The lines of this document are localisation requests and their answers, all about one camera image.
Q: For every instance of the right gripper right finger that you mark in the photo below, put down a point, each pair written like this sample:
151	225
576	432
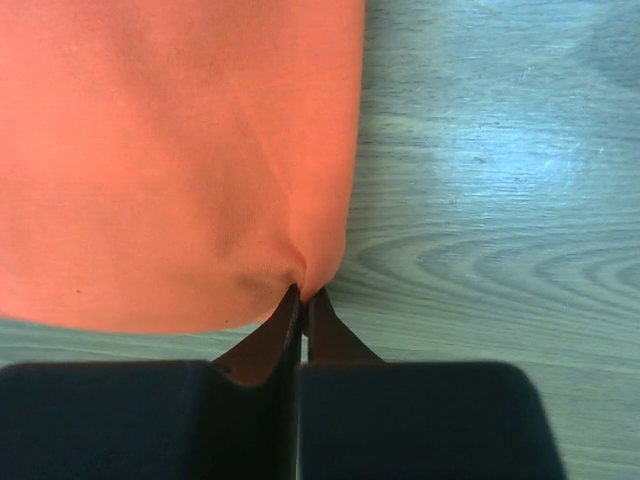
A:
365	418

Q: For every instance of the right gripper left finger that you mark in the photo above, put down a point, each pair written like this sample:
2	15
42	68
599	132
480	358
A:
230	418

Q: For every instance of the orange t-shirt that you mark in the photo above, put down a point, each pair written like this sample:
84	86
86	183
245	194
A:
174	166

